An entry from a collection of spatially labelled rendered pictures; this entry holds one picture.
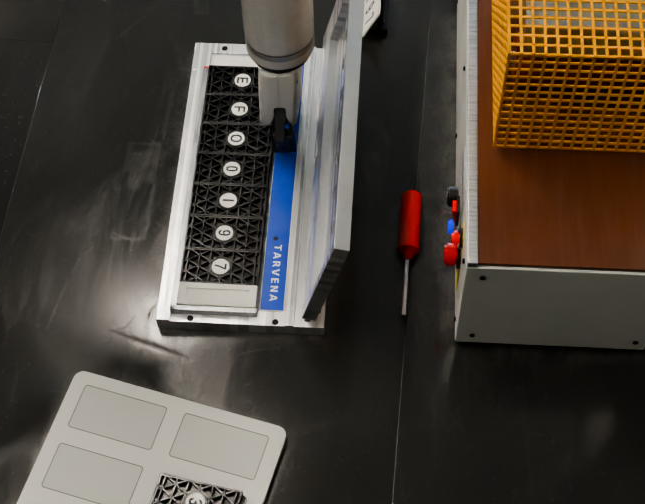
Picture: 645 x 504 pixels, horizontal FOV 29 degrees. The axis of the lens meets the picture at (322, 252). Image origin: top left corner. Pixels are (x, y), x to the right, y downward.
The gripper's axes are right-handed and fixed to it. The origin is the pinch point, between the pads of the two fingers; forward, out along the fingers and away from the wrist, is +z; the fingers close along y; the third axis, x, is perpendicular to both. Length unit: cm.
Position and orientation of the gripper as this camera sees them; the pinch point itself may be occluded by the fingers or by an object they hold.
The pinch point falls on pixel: (285, 122)
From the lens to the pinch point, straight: 167.6
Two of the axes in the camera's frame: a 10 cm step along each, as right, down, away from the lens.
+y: -0.6, 8.6, -5.1
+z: 0.2, 5.1, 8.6
